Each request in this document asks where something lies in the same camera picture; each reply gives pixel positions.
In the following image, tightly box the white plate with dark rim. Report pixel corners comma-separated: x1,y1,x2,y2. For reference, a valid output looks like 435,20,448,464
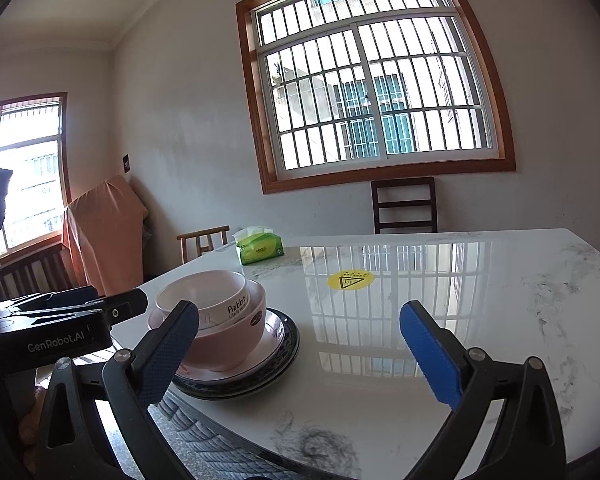
172,309,300,401

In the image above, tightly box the wood-framed barred window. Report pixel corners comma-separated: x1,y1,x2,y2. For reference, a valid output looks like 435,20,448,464
236,0,516,194

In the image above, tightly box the black wall switch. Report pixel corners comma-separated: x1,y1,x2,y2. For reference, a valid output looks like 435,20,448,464
122,154,131,174

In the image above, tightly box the light wooden chair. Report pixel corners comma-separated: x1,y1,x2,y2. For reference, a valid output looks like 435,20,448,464
176,224,230,263

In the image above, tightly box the orange cloth-covered furniture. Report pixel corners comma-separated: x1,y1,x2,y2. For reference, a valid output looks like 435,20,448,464
61,174,148,296

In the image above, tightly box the operator left hand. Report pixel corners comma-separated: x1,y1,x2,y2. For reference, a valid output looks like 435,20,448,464
18,386,47,446

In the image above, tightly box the yellow round warning sticker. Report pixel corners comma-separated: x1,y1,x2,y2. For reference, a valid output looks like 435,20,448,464
327,269,375,290

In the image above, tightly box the side window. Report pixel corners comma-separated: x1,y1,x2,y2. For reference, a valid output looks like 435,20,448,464
0,92,70,257

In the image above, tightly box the white bowl with blue stripe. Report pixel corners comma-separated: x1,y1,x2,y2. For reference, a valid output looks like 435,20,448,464
156,270,250,330

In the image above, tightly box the green tissue pack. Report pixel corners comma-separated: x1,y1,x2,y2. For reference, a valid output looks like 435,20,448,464
233,226,285,266

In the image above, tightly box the large pink bowl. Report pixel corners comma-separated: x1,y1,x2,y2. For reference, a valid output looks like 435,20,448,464
146,277,268,373

